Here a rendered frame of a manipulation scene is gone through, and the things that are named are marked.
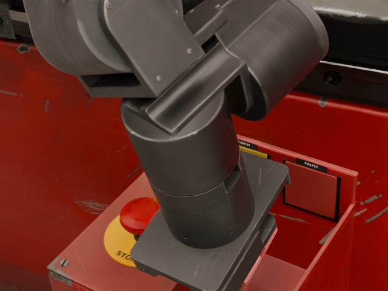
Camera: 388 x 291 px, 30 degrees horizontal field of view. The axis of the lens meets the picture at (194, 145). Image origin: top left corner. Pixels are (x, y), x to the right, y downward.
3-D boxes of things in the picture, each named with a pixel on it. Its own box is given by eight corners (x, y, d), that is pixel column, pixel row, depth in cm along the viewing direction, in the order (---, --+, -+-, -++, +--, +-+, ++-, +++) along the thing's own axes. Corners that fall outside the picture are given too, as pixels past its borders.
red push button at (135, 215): (114, 247, 61) (108, 216, 58) (142, 218, 63) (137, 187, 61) (153, 264, 59) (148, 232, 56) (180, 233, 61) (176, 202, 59)
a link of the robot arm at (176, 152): (92, 100, 38) (167, 145, 35) (181, 23, 41) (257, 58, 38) (129, 178, 43) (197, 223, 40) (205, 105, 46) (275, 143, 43)
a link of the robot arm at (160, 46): (28, 19, 40) (89, 2, 33) (169, -92, 44) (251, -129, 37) (149, 179, 45) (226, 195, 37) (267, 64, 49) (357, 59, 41)
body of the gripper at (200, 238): (294, 183, 48) (280, 109, 43) (219, 309, 44) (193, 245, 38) (212, 155, 52) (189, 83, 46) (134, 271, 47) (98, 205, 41)
